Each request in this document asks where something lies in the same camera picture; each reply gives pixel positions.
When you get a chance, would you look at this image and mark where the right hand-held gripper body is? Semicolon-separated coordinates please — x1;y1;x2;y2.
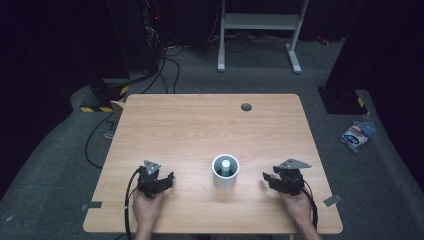
272;157;313;197

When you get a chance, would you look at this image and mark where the blue white plastic packet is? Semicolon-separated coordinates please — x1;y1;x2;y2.
340;120;377;154

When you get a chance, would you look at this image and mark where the brown cardboard piece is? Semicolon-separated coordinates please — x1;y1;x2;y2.
110;99;126;118

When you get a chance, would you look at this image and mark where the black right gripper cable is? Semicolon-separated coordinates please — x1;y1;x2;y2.
301;181;320;230

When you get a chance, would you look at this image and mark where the black yellow striped stand base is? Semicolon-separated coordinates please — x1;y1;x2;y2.
79;77;130;114
317;85;370;116

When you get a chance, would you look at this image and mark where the white metal stand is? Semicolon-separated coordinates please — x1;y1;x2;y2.
216;0;310;75

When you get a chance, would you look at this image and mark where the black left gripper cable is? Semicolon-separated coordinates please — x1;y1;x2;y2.
124;167;144;240

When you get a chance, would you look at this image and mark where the bundle of black floor cables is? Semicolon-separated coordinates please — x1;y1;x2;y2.
139;33;291;95

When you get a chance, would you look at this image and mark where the grey tape strip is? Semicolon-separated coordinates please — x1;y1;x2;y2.
322;194;343;207
80;201;103;212

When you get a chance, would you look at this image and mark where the person's right hand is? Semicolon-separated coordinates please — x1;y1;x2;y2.
278;188;313;229

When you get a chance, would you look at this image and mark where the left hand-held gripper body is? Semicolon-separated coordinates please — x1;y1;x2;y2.
136;159;166;200

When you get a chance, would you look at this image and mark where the black equipment rack with wires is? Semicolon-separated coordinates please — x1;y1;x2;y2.
139;0;167;75

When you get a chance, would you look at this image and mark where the black floor cable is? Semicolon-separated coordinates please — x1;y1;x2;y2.
84;112;116;170

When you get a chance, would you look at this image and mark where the small red object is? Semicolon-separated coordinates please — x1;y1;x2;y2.
316;34;332;47

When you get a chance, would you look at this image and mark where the white cylindrical cup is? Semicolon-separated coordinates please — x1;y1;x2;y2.
211;153;241;191

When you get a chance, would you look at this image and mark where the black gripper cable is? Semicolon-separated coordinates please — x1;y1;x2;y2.
124;167;144;240
301;181;320;230

